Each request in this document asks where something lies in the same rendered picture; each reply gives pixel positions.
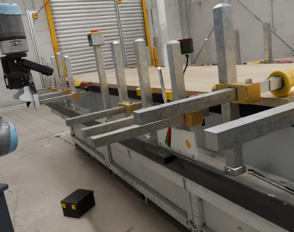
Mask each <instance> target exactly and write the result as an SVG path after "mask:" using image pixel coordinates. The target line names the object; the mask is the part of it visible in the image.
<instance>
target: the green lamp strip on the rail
mask: <svg viewBox="0 0 294 232"><path fill-rule="evenodd" d="M148 147H149V148H151V149H154V150H156V151H158V152H160V153H163V154H165V155H167V156H171V155H172V154H170V153H168V152H166V151H163V150H161V149H159V148H156V147H154V146H152V145H151V146H148Z"/></svg>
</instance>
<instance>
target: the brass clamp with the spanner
mask: <svg viewBox="0 0 294 232"><path fill-rule="evenodd" d="M184 118H185V123H182V124H183V125H186V126H190V127H193V126H196V125H200V124H203V117H202V110H197V111H194V112H190V113H186V114H184Z"/></svg>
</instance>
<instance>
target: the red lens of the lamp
mask: <svg viewBox="0 0 294 232"><path fill-rule="evenodd" d="M178 41H179V42H180V46H190V45H193V38H192V39H185V40H178Z"/></svg>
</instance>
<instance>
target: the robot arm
mask: <svg viewBox="0 0 294 232"><path fill-rule="evenodd" d="M0 50H1V54H2V55H6V56H5V57H0V60H1V65H2V69H3V72H4V74H3V76H4V79H5V83H6V78H7V81H8V86H7V83H6V88H7V89H10V90H12V89H18V92H17V93H16V94H14V95H13V98H14V99H19V100H20V101H22V102H26V105H27V107H29V105H30V103H31V102H34V104H35V107H36V110H39V106H40V103H39V99H38V95H37V91H36V87H35V83H34V81H33V77H32V74H31V72H30V71H31V70H34V71H37V72H40V73H42V74H43V75H46V76H50V75H52V74H53V71H54V69H52V68H51V67H49V66H46V65H41V64H38V63H35V62H32V61H30V60H27V59H22V58H23V57H27V53H26V52H28V51H29V48H28V44H27V39H26V35H25V31H24V26H23V21H22V16H21V12H20V9H19V6H18V5H17V4H14V3H0ZM15 60H16V63H15ZM17 144H18V136H17V132H16V129H15V127H14V125H13V124H12V123H11V122H9V121H5V122H3V120H2V118H1V117H0V157H2V156H4V155H7V154H9V153H11V152H13V151H15V150H16V148H17Z"/></svg>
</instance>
